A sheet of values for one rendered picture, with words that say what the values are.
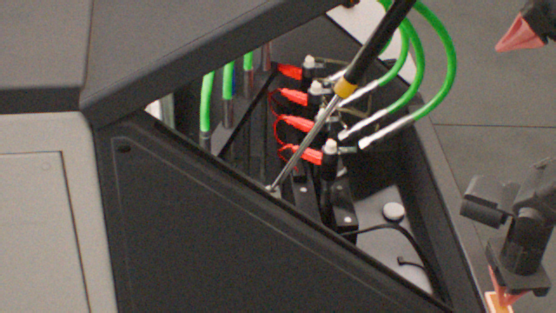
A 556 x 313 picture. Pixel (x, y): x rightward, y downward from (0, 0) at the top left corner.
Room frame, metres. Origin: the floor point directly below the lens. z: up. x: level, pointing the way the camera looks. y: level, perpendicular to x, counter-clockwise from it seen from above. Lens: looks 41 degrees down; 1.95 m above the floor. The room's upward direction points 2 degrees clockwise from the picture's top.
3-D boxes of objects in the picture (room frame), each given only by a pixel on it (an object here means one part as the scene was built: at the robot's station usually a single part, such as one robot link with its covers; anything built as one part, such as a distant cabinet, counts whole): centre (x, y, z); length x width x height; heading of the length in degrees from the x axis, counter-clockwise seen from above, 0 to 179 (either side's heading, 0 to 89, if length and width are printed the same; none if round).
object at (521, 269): (0.83, -0.36, 1.08); 0.10 x 0.07 x 0.07; 8
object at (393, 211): (1.15, -0.23, 0.84); 0.04 x 0.04 x 0.01
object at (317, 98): (1.17, -0.07, 1.00); 0.05 x 0.03 x 0.21; 98
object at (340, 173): (1.01, -0.10, 1.00); 0.05 x 0.03 x 0.21; 98
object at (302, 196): (1.13, -0.07, 0.91); 0.34 x 0.10 x 0.15; 8
